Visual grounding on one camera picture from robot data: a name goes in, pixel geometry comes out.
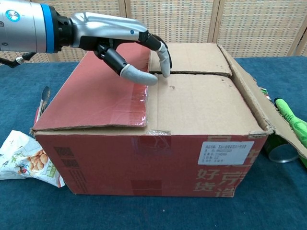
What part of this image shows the green chips can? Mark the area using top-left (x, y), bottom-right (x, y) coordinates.
top-left (260, 87), bottom-right (300, 163)

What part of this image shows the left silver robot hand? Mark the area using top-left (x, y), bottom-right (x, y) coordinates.
top-left (69, 11), bottom-right (173, 86)

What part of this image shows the white snack bag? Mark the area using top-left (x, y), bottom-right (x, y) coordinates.
top-left (0, 129), bottom-right (66, 188)

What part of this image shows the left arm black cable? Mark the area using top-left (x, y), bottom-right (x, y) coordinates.
top-left (0, 50), bottom-right (36, 69)

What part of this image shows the woven wooden folding screen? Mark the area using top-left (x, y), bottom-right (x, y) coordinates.
top-left (0, 0), bottom-right (307, 66)

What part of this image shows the red cardboard box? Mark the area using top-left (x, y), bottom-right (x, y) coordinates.
top-left (30, 42), bottom-right (307, 198)

